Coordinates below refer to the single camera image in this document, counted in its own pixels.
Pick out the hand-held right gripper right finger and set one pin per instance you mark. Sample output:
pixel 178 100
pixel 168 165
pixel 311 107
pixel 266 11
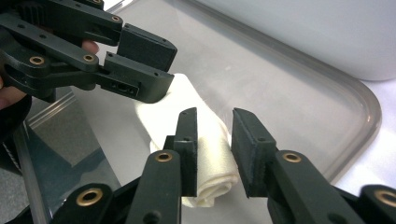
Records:
pixel 249 149

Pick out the cream sock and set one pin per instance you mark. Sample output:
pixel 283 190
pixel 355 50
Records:
pixel 214 161

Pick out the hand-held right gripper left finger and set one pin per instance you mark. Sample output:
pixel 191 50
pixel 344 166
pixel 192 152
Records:
pixel 189 155

